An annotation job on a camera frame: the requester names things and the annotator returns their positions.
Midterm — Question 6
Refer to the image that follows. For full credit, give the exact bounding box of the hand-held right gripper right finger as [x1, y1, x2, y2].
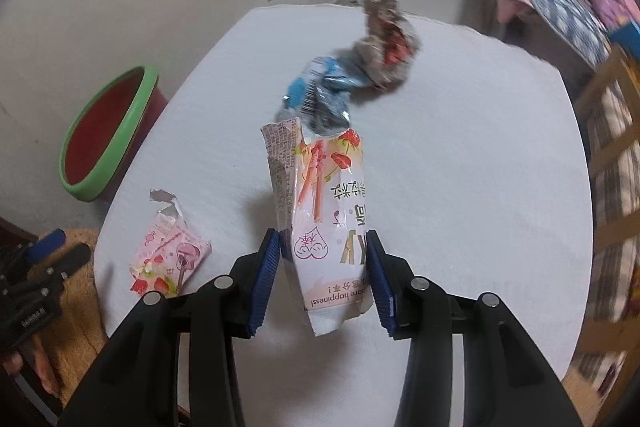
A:
[367, 231, 583, 427]

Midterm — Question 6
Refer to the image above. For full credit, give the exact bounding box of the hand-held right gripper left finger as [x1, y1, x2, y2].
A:
[60, 228, 282, 427]

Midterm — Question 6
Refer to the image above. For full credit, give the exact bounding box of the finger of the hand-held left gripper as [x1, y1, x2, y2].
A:
[42, 243, 92, 280]
[25, 228, 67, 264]

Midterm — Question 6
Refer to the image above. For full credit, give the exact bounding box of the pink white strawberry snack box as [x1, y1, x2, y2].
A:
[260, 117, 376, 339]

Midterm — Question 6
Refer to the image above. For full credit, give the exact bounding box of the red bin with green rim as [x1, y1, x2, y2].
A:
[57, 66, 171, 204]

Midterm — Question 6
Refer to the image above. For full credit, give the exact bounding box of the person's left hand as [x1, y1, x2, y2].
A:
[0, 334, 61, 395]

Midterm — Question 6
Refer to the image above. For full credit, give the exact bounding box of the small pink snack wrapper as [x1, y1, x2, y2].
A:
[129, 188, 213, 299]

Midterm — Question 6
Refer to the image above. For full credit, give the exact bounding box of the blue silver snack wrapper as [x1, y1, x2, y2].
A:
[280, 56, 373, 135]

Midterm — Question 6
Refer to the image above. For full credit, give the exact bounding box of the crumpled silver red wrapper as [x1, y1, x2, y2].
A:
[350, 0, 423, 90]

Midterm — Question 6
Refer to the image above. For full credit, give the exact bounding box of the striped cushion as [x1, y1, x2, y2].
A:
[570, 87, 640, 398]

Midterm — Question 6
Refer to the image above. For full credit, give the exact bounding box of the wooden chair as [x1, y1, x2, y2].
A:
[572, 44, 640, 378]

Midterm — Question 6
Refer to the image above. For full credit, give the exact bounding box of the blue patterned blanket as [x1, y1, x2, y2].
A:
[482, 0, 613, 68]

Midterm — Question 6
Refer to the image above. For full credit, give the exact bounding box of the blue box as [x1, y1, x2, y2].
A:
[609, 19, 640, 58]

